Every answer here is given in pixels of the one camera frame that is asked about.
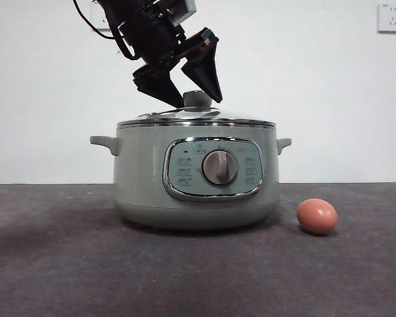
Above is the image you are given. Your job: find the sage green electric pot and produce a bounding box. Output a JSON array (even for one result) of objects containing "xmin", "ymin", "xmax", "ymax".
[{"xmin": 88, "ymin": 123, "xmax": 293, "ymax": 231}]

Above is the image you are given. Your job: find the glass lid with green knob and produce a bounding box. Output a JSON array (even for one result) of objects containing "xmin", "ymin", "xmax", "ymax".
[{"xmin": 117, "ymin": 89, "xmax": 278, "ymax": 128}]

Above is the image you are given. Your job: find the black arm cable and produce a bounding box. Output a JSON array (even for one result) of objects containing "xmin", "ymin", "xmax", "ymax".
[{"xmin": 73, "ymin": 0, "xmax": 137, "ymax": 61}]

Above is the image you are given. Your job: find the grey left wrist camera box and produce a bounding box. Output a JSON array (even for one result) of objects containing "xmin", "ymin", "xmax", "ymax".
[{"xmin": 170, "ymin": 0, "xmax": 197, "ymax": 26}]

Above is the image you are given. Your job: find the brown egg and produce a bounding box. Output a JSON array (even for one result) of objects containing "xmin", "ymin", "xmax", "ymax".
[{"xmin": 296, "ymin": 198, "xmax": 339, "ymax": 235}]

